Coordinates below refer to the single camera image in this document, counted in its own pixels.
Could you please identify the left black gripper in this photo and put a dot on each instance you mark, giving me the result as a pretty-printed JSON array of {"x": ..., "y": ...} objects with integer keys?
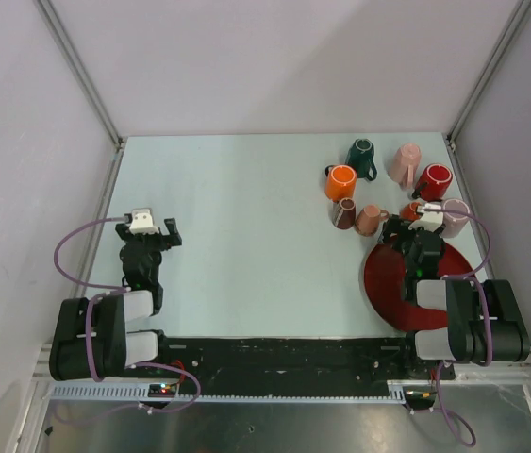
[{"x": 166, "y": 241}]

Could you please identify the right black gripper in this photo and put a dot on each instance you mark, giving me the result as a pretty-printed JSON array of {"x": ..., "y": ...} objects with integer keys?
[{"x": 396, "y": 225}]

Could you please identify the small orange-red mug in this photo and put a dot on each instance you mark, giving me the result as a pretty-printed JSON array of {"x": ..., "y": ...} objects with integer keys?
[{"x": 411, "y": 212}]

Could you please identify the salmon pink printed mug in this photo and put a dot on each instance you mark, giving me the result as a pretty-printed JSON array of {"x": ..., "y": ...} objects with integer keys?
[{"x": 369, "y": 220}]

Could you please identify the brown patterned mug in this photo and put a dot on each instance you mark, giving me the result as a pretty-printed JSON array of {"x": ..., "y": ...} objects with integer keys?
[{"x": 344, "y": 213}]

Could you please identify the large orange mug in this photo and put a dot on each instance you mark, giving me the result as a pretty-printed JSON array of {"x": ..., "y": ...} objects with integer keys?
[{"x": 341, "y": 181}]

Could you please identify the dark green mug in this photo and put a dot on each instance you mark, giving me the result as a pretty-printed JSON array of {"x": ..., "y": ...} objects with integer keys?
[{"x": 360, "y": 157}]

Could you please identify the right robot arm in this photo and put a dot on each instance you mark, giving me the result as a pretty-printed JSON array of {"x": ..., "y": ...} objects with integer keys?
[{"x": 501, "y": 337}]

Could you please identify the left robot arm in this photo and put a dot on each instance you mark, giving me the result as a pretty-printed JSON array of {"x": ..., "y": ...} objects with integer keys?
[{"x": 91, "y": 340}]

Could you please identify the mauve mug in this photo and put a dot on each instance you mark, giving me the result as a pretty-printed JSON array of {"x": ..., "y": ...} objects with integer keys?
[{"x": 455, "y": 217}]

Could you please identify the red mug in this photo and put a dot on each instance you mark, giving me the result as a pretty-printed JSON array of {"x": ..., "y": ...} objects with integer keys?
[{"x": 433, "y": 183}]

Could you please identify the light pink mug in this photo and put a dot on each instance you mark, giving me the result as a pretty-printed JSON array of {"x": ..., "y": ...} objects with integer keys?
[{"x": 404, "y": 165}]

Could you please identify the round red tray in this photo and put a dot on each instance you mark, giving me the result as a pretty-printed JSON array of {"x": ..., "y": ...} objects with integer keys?
[{"x": 432, "y": 308}]

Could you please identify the small circuit board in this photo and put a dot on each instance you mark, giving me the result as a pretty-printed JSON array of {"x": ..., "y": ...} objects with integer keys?
[{"x": 162, "y": 390}]

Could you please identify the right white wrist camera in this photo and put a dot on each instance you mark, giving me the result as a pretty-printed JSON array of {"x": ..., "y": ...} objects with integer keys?
[{"x": 431, "y": 217}]

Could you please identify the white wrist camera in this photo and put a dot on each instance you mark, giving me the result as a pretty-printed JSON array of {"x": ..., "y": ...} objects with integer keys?
[
  {"x": 141, "y": 221},
  {"x": 431, "y": 217}
]

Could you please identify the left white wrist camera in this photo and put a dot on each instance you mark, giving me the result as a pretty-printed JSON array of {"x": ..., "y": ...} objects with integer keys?
[{"x": 141, "y": 221}]

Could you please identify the white slotted cable duct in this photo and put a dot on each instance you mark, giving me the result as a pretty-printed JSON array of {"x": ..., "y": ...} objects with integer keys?
[{"x": 138, "y": 392}]

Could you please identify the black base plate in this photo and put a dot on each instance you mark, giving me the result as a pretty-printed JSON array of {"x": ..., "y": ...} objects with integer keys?
[{"x": 288, "y": 368}]

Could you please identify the right aluminium frame post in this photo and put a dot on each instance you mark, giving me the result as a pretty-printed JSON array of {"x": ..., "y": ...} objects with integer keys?
[{"x": 507, "y": 38}]

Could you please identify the aluminium frame post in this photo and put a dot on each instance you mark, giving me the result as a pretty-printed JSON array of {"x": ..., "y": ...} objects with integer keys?
[
  {"x": 78, "y": 69},
  {"x": 507, "y": 38}
]

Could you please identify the left aluminium frame post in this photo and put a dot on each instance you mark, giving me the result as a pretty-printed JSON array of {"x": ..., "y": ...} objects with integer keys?
[{"x": 78, "y": 69}]

